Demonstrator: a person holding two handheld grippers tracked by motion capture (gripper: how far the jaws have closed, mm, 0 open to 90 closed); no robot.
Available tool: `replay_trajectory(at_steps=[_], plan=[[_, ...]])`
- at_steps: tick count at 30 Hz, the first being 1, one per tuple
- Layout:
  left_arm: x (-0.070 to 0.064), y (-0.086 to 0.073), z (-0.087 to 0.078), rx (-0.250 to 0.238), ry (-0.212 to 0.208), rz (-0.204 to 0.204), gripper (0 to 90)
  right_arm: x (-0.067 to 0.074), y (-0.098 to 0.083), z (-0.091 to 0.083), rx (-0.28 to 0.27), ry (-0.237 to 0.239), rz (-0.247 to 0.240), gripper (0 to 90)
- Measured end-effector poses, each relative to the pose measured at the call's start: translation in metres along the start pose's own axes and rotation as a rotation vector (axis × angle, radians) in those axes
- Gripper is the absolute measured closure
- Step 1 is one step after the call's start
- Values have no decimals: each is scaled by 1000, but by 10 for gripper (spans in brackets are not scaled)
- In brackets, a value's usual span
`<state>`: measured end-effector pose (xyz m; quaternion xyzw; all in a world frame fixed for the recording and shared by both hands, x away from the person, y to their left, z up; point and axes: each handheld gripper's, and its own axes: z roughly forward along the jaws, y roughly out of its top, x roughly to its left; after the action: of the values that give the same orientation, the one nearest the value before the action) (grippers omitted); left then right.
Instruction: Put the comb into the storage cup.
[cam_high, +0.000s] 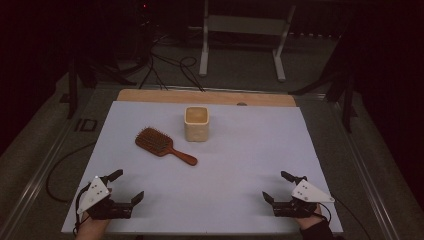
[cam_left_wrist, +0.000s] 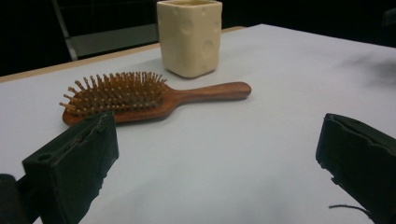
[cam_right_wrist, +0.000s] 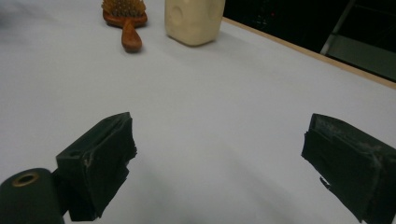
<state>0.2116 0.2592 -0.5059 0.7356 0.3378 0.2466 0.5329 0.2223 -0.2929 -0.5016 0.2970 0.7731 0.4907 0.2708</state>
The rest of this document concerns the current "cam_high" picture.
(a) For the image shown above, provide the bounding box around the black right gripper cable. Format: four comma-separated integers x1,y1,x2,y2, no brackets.
319,195,365,235

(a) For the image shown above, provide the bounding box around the person's left hand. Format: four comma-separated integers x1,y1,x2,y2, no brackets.
75,213,112,240

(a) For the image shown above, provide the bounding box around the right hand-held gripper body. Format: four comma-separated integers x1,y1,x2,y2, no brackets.
272,179,336,218

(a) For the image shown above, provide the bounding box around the black rectangular floor frame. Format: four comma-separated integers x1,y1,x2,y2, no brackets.
74,118,99,133

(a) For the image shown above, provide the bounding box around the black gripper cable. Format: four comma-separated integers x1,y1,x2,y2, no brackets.
319,195,365,235
73,184,92,236

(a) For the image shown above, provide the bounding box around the cream square cup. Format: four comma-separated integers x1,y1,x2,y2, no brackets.
184,105,210,143

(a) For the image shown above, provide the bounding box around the person's right hand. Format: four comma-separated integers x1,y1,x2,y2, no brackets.
295,204,324,231

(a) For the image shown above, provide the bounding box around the black stand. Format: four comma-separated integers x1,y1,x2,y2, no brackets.
59,56,138,120
289,19,359,134

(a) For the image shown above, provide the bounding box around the black floor cable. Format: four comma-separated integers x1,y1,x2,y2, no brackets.
138,33,168,92
45,142,98,203
179,55,206,93

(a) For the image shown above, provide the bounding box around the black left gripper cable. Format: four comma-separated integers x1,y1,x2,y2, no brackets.
73,184,92,236

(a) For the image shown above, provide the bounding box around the white metal stand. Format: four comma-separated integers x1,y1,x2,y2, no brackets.
198,0,297,83

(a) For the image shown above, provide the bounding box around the metal floor rail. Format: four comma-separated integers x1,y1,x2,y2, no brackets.
0,99,101,240
329,96,401,240

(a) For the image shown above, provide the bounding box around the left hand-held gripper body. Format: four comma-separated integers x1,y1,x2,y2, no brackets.
76,175,134,221

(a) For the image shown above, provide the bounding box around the brown wooden paddle hairbrush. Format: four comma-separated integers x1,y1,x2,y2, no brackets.
134,126,199,167

